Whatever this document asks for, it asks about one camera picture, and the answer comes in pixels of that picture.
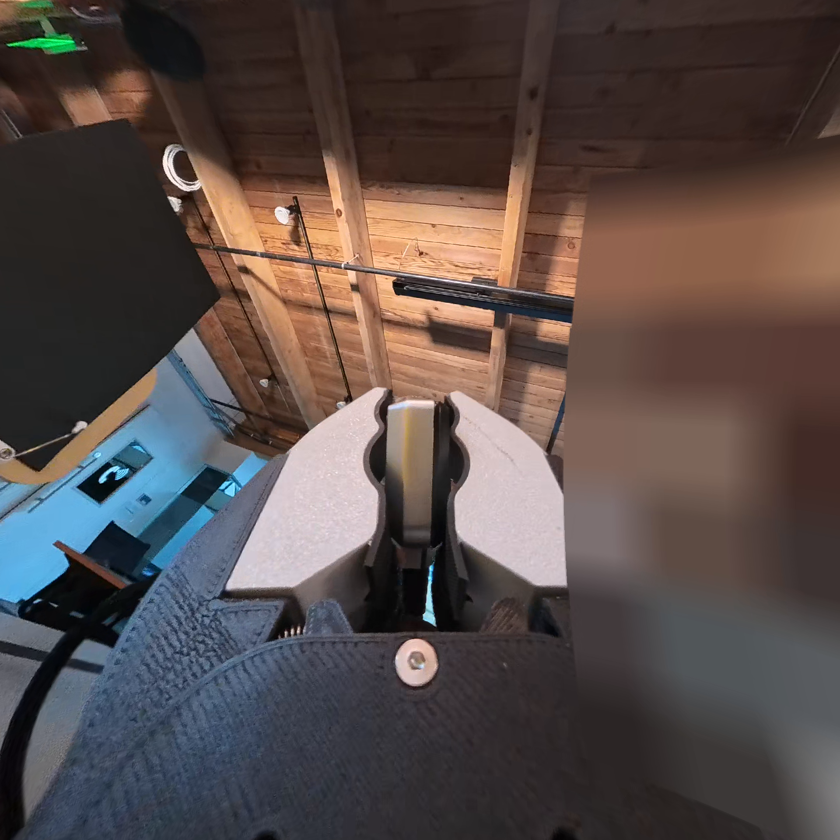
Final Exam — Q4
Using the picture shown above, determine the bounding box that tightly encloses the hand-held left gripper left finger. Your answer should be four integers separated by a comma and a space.
225, 387, 395, 632

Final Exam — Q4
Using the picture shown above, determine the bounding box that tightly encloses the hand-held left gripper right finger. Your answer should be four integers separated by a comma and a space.
436, 390, 568, 631

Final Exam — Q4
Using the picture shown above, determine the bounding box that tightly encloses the black USB cable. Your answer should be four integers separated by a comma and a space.
0, 397, 439, 840

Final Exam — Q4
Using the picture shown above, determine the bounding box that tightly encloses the black office chair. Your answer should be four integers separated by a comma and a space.
84, 520, 152, 573

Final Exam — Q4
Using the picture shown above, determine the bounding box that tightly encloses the white door with window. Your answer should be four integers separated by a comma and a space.
39, 420, 198, 546

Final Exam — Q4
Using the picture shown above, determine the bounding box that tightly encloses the wooden office desk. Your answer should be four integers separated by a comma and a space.
54, 540, 133, 592

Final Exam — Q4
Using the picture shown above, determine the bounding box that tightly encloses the thin metal ceiling rod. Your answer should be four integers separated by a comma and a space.
192, 241, 396, 280

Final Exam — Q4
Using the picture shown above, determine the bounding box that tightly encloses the black board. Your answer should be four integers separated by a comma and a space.
0, 120, 221, 472

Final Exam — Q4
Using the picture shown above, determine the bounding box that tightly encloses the black ceiling track rail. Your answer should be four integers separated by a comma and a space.
392, 277, 576, 312

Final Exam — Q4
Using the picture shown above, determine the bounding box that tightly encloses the white cable coil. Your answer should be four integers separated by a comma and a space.
163, 143, 203, 193

